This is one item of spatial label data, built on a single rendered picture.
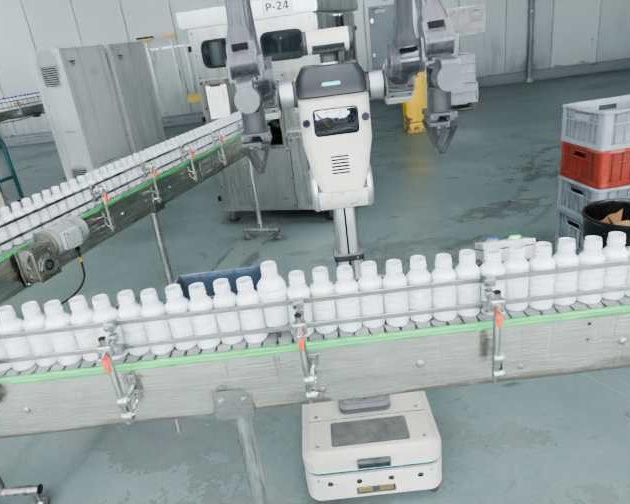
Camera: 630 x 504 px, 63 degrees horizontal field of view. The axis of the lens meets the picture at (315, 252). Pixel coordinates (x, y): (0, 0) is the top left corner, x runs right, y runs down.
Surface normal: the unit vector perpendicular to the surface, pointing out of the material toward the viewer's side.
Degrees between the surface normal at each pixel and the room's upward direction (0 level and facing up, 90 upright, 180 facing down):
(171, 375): 90
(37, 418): 90
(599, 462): 0
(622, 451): 0
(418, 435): 0
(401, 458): 90
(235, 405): 90
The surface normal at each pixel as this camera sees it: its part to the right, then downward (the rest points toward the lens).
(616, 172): 0.14, 0.36
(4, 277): 0.95, 0.00
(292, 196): -0.28, 0.41
